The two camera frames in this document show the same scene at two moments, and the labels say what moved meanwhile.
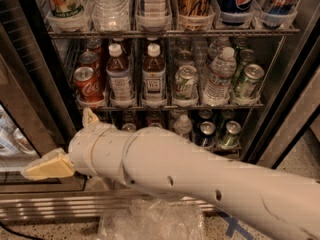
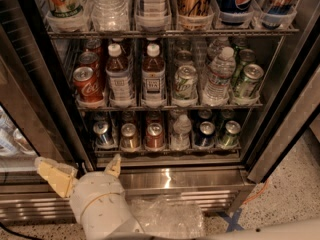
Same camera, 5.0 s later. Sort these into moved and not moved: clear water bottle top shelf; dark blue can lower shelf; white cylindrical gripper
Moved: white cylindrical gripper
Not moved: clear water bottle top shelf; dark blue can lower shelf
